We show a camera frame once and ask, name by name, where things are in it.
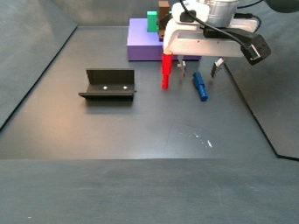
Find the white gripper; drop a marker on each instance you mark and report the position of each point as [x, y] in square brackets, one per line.
[184, 37]

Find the green block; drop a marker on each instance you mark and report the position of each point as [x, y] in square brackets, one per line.
[153, 21]

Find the purple base block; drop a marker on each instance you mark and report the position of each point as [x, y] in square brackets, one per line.
[144, 44]

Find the red stepped peg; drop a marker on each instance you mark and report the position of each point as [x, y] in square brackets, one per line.
[166, 68]

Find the blue stepped peg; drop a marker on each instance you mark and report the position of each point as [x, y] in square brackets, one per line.
[201, 86]

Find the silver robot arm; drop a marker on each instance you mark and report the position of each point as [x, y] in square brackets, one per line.
[184, 38]

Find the black angle fixture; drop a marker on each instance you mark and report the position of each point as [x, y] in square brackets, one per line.
[110, 84]

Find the brown slotted bracket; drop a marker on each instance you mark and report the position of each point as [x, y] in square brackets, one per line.
[164, 17]

